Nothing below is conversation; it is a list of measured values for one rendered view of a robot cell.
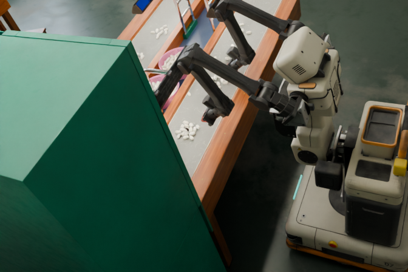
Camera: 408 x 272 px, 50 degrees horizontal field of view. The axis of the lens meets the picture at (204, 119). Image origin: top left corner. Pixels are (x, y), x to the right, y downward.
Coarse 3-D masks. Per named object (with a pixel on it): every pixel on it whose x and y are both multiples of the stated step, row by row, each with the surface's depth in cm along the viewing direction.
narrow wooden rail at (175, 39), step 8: (200, 0) 342; (192, 8) 336; (200, 8) 344; (184, 16) 331; (176, 32) 319; (168, 40) 315; (176, 40) 318; (168, 48) 310; (160, 56) 304; (152, 64) 300
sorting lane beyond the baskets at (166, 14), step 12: (168, 0) 358; (192, 0) 349; (156, 12) 349; (168, 12) 345; (144, 24) 341; (156, 24) 337; (168, 24) 333; (144, 36) 330; (156, 36) 326; (168, 36) 322; (144, 48) 319; (156, 48) 316; (144, 60) 309
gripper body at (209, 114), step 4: (208, 108) 233; (208, 112) 230; (212, 112) 226; (204, 116) 229; (208, 116) 230; (212, 116) 228; (216, 116) 228; (204, 120) 230; (208, 120) 230; (212, 120) 231; (212, 124) 230
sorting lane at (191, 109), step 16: (256, 0) 328; (272, 0) 323; (240, 16) 318; (224, 32) 310; (256, 32) 301; (224, 48) 298; (256, 48) 290; (192, 96) 272; (176, 112) 266; (192, 112) 262; (176, 128) 257; (192, 128) 254; (208, 128) 251; (176, 144) 248; (192, 144) 245; (208, 144) 243; (192, 160) 237
